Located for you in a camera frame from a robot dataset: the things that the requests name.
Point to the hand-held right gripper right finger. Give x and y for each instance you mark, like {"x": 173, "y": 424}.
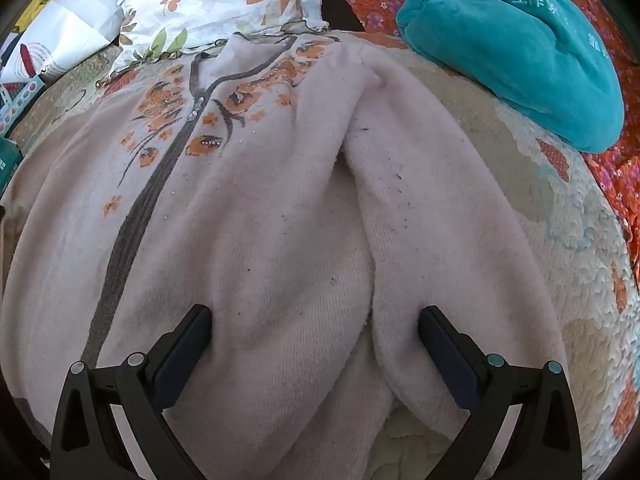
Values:
{"x": 446, "y": 360}

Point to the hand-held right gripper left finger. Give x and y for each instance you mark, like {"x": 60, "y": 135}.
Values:
{"x": 181, "y": 357}

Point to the quilted patchwork blanket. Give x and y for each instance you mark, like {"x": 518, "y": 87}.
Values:
{"x": 550, "y": 260}

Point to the green box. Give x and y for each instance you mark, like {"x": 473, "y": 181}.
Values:
{"x": 7, "y": 165}

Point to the colourful printed box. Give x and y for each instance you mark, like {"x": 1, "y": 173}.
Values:
{"x": 20, "y": 105}

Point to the teal cloth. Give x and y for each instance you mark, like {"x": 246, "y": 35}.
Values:
{"x": 500, "y": 35}

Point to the white plastic bag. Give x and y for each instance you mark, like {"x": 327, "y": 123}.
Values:
{"x": 65, "y": 25}

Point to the white floral pillow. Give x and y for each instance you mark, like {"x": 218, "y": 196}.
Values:
{"x": 215, "y": 0}

